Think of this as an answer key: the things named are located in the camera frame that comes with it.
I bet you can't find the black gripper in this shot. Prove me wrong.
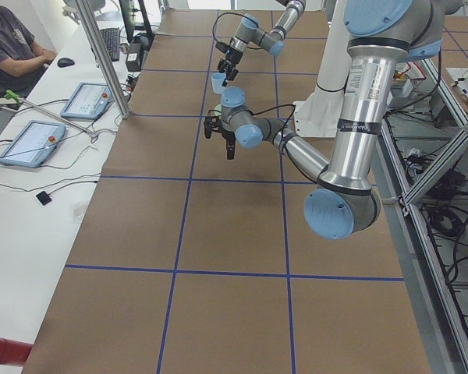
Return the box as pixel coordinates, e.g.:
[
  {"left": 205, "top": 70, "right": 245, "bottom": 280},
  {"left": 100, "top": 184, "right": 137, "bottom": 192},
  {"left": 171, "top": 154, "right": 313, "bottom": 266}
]
[
  {"left": 218, "top": 49, "right": 243, "bottom": 86},
  {"left": 221, "top": 129, "right": 236, "bottom": 161}
]

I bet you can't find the blue paper cup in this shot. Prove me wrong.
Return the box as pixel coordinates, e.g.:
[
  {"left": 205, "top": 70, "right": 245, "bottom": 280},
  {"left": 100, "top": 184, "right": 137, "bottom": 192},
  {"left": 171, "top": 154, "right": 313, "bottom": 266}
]
[{"left": 211, "top": 72, "right": 227, "bottom": 94}]

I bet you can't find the green ceramic bowl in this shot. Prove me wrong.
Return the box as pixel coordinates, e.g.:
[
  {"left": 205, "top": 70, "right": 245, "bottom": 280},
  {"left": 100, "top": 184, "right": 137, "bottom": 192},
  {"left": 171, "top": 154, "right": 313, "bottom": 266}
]
[{"left": 214, "top": 104, "right": 222, "bottom": 115}]

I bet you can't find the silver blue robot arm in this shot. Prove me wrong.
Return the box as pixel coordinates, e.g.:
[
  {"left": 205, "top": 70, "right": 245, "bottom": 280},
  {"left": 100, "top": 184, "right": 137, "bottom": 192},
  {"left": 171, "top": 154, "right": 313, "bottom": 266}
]
[
  {"left": 212, "top": 1, "right": 462, "bottom": 239},
  {"left": 212, "top": 0, "right": 306, "bottom": 87}
]

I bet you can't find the black box white label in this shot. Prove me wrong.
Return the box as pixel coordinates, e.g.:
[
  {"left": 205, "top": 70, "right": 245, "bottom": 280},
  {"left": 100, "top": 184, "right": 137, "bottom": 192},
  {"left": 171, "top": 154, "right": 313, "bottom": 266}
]
[{"left": 126, "top": 43, "right": 144, "bottom": 72}]

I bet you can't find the black computer monitor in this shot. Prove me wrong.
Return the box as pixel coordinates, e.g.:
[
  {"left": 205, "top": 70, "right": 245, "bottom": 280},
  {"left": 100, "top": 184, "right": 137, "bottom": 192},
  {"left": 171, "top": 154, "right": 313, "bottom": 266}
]
[{"left": 119, "top": 0, "right": 154, "bottom": 48}]

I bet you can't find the black keyboard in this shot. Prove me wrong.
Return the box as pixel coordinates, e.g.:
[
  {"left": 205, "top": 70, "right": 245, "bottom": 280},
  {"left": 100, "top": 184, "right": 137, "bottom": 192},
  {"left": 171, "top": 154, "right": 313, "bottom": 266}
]
[{"left": 100, "top": 27, "right": 120, "bottom": 62}]

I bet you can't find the far blue teach pendant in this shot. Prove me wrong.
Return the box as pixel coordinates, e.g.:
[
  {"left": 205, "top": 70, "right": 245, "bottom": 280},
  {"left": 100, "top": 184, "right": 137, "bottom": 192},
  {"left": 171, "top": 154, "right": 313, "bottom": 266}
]
[{"left": 60, "top": 82, "right": 113, "bottom": 121}]

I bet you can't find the blue teach pendant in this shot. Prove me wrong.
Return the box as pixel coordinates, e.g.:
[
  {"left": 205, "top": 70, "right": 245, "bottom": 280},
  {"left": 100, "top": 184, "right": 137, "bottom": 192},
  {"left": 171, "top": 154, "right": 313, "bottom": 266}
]
[
  {"left": 0, "top": 120, "right": 66, "bottom": 168},
  {"left": 60, "top": 82, "right": 113, "bottom": 121}
]

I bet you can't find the black computer mouse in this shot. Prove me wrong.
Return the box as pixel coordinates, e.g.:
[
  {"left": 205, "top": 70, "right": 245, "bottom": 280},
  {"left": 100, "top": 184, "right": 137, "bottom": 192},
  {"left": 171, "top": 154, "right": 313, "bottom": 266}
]
[{"left": 57, "top": 58, "right": 75, "bottom": 68}]

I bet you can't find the long metal rod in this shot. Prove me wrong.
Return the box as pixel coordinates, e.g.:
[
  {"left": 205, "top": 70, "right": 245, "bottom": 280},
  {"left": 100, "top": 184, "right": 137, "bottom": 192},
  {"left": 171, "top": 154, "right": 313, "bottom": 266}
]
[{"left": 5, "top": 90, "right": 98, "bottom": 140}]

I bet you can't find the small black square pad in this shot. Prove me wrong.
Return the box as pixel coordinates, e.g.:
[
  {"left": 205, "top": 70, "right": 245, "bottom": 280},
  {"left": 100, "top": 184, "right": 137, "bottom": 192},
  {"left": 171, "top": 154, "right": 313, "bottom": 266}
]
[{"left": 36, "top": 191, "right": 52, "bottom": 206}]

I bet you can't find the near blue teach pendant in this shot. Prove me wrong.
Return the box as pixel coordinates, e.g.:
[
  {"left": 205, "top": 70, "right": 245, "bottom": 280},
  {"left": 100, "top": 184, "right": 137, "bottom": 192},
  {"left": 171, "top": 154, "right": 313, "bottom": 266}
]
[{"left": 0, "top": 120, "right": 66, "bottom": 168}]

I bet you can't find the seated person grey shirt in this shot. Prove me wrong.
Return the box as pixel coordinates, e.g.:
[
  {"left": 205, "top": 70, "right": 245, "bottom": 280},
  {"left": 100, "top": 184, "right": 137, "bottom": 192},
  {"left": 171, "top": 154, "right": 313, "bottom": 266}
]
[{"left": 0, "top": 5, "right": 57, "bottom": 97}]

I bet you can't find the red cylinder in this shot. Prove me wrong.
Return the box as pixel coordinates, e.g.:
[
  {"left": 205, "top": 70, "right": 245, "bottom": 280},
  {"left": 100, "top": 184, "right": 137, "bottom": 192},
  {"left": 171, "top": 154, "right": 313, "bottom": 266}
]
[{"left": 0, "top": 337, "right": 33, "bottom": 367}]

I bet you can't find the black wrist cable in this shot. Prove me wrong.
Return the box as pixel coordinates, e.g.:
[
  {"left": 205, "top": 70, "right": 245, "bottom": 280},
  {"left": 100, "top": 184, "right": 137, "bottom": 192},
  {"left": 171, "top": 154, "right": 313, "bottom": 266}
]
[
  {"left": 211, "top": 12, "right": 247, "bottom": 51},
  {"left": 206, "top": 103, "right": 297, "bottom": 145}
]

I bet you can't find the aluminium frame post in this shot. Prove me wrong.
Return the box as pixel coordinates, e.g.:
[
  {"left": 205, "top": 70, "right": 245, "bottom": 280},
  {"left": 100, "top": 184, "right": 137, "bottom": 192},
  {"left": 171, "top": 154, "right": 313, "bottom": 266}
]
[{"left": 75, "top": 0, "right": 130, "bottom": 119}]

